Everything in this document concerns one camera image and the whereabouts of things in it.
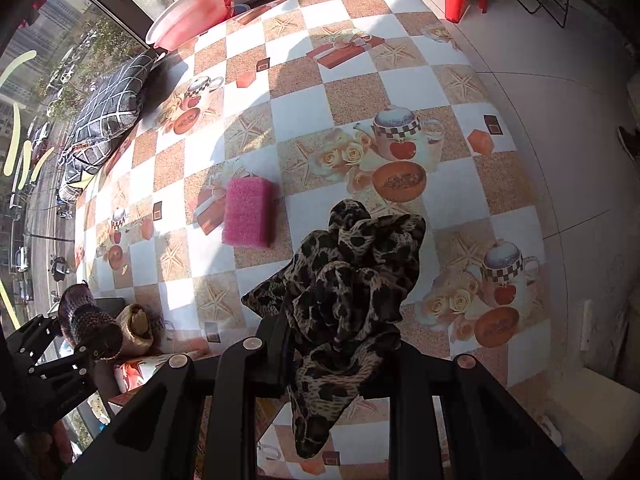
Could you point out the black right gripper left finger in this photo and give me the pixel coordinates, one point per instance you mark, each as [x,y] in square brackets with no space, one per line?
[156,434]

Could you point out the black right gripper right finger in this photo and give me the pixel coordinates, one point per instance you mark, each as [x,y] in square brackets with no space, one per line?
[453,419]

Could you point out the pink and black knit sock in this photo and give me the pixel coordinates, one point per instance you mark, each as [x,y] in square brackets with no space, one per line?
[85,324]

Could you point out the leopard print fabric scrunchie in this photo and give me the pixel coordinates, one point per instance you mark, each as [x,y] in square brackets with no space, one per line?
[341,294]

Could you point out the floral white tissue box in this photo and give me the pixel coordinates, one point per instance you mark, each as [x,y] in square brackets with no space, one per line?
[131,375]

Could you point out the beige knit pouch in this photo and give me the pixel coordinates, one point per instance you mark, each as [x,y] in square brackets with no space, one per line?
[137,337]

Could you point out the checkered dark blue pillow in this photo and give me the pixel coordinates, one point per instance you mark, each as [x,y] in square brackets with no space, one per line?
[110,111]

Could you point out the checkered patterned tablecloth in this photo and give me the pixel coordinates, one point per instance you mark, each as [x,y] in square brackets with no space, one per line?
[326,99]

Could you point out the pink plastic basin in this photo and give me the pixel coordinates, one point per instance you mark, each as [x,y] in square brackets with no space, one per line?
[184,20]

